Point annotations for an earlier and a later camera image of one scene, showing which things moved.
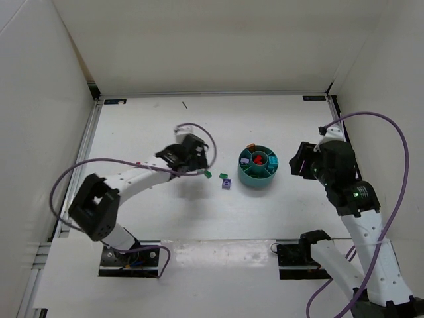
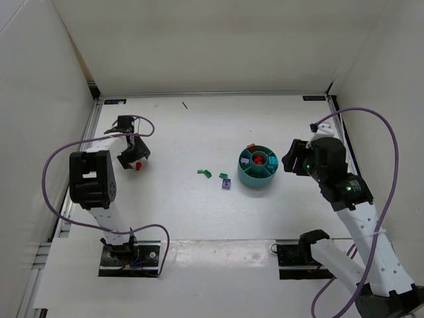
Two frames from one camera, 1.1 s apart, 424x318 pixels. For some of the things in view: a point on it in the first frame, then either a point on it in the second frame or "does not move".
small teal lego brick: [273, 159] does not move
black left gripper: [197, 160] to [133, 156]
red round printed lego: [257, 160] does not move
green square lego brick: [258, 174] does not move
